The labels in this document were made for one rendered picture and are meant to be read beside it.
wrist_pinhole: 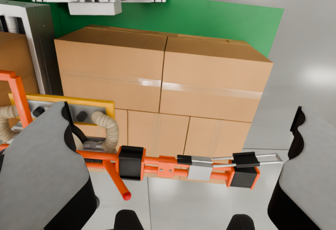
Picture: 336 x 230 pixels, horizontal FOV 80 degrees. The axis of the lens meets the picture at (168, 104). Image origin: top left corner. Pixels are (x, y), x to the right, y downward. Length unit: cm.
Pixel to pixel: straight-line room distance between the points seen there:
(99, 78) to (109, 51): 18
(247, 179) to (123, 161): 38
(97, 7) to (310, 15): 156
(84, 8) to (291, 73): 167
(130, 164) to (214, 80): 74
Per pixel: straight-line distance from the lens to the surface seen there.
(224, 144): 147
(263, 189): 283
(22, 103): 65
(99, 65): 123
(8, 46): 122
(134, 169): 66
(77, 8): 70
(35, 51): 129
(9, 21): 139
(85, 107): 71
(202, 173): 67
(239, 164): 65
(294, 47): 191
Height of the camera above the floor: 163
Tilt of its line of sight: 61 degrees down
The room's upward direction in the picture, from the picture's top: 175 degrees counter-clockwise
